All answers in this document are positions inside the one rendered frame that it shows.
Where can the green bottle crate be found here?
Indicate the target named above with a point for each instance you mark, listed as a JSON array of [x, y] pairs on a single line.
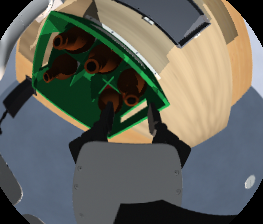
[[76, 99]]

